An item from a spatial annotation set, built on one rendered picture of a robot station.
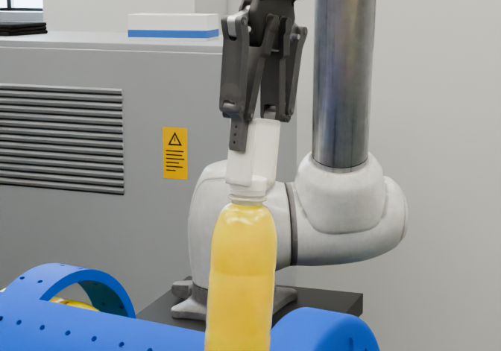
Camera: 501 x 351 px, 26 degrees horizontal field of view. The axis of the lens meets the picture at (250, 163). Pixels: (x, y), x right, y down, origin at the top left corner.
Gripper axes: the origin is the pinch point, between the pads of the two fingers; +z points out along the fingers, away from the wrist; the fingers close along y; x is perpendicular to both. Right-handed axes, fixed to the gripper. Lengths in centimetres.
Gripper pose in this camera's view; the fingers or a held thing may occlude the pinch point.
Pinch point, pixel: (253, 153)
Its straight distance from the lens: 114.7
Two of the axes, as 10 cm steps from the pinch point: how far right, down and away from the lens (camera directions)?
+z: -1.0, 9.9, 0.9
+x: 8.3, 1.3, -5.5
